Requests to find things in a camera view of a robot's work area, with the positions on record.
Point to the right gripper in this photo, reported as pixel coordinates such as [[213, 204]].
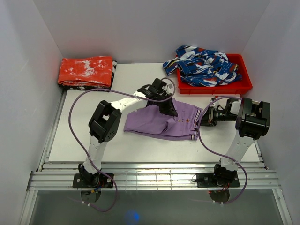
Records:
[[207, 119]]

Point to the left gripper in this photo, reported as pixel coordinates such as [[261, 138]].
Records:
[[169, 110]]

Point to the purple trousers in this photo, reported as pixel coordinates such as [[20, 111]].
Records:
[[150, 122]]

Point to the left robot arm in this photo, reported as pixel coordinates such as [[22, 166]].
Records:
[[104, 123]]

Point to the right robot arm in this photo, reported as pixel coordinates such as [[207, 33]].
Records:
[[252, 121]]

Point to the blue patterned trousers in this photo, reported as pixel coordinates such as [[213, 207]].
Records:
[[203, 68]]

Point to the red plastic bin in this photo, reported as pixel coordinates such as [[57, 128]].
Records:
[[239, 87]]

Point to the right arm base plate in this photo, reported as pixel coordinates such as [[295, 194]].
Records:
[[208, 180]]

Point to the aluminium frame rail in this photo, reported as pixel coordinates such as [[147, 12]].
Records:
[[149, 176]]

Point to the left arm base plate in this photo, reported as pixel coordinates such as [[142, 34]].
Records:
[[100, 182]]

